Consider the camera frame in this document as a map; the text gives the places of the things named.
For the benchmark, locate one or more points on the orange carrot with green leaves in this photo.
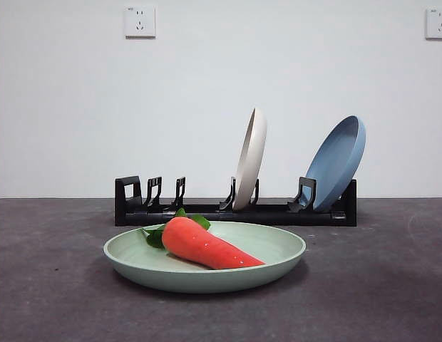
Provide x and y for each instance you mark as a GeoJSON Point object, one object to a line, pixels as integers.
{"type": "Point", "coordinates": [206, 247]}

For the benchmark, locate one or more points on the green plate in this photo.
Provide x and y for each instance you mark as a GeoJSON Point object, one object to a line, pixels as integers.
{"type": "Point", "coordinates": [206, 279]}

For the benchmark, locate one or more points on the beige plate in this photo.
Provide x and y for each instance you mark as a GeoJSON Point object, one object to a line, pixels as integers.
{"type": "Point", "coordinates": [250, 164]}

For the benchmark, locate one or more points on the black plate rack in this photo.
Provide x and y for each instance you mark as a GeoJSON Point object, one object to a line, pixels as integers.
{"type": "Point", "coordinates": [206, 217]}

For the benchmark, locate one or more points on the blue plate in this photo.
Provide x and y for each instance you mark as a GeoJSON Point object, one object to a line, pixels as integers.
{"type": "Point", "coordinates": [336, 160]}

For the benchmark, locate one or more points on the white wall socket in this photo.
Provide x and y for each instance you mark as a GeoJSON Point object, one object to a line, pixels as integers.
{"type": "Point", "coordinates": [140, 22]}
{"type": "Point", "coordinates": [437, 23]}

